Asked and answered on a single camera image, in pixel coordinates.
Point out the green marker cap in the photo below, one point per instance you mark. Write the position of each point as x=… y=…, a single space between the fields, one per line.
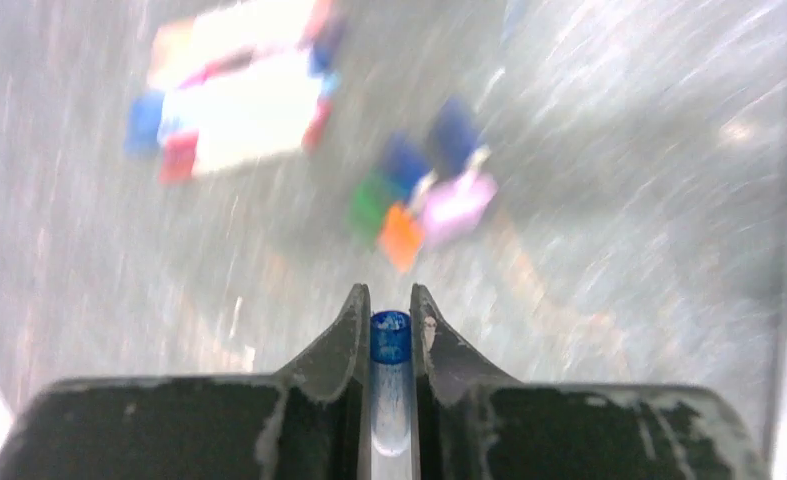
x=368 y=207

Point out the clear blue pen cap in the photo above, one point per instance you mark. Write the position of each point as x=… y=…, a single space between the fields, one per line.
x=391 y=376

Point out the red capped white marker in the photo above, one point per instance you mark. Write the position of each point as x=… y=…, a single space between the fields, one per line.
x=225 y=146

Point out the orange marker cap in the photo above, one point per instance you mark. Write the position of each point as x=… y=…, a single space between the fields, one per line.
x=400 y=237

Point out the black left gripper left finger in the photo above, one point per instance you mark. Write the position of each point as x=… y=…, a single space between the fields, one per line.
x=307 y=420

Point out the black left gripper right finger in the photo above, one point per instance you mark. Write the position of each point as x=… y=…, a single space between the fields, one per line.
x=472 y=420

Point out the blue capped white marker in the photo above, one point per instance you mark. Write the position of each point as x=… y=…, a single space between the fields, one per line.
x=264 y=88

